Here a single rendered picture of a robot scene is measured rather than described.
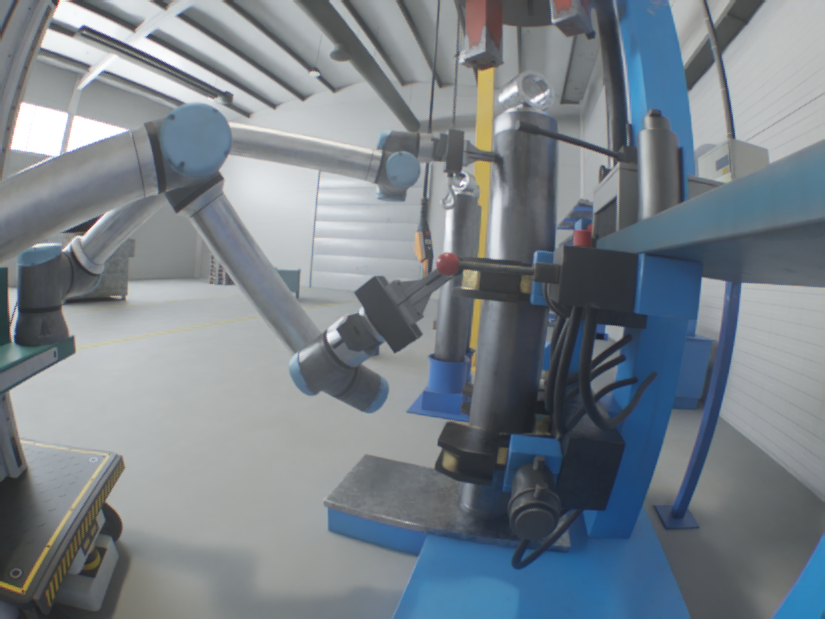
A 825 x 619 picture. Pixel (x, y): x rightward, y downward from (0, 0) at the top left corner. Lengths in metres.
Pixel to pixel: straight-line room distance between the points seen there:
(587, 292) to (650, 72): 0.96
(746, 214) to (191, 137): 0.63
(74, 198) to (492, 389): 1.09
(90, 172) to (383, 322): 0.52
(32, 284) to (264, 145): 0.75
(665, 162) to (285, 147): 0.80
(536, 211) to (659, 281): 0.63
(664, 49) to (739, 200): 1.14
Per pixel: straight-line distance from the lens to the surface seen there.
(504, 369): 1.12
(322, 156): 0.95
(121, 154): 0.58
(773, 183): 0.29
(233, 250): 0.74
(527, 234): 1.09
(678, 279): 0.56
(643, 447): 1.28
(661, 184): 0.64
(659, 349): 1.19
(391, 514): 1.33
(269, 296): 0.77
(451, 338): 2.47
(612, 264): 0.54
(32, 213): 0.59
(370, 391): 0.77
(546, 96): 1.33
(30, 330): 1.20
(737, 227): 0.33
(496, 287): 0.88
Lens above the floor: 0.96
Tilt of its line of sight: 6 degrees down
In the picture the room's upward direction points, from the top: 4 degrees clockwise
